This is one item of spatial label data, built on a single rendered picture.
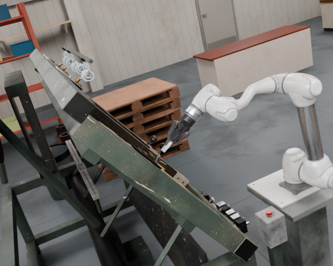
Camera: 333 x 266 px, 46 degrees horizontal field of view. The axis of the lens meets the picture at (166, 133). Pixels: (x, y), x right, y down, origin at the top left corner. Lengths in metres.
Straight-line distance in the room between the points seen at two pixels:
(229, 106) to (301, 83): 0.51
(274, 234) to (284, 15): 10.77
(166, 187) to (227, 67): 5.38
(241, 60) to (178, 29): 3.96
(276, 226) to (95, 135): 1.16
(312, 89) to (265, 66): 5.29
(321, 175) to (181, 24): 8.75
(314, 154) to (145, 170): 1.15
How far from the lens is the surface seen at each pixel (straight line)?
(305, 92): 2.26
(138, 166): 1.73
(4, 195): 3.88
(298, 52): 7.98
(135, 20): 10.40
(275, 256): 2.45
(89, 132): 1.63
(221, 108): 1.93
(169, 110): 5.17
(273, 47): 7.58
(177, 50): 10.87
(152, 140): 1.95
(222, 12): 11.41
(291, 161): 2.66
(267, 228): 2.26
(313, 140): 2.45
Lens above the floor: 2.28
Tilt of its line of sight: 22 degrees down
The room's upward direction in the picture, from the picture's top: 14 degrees counter-clockwise
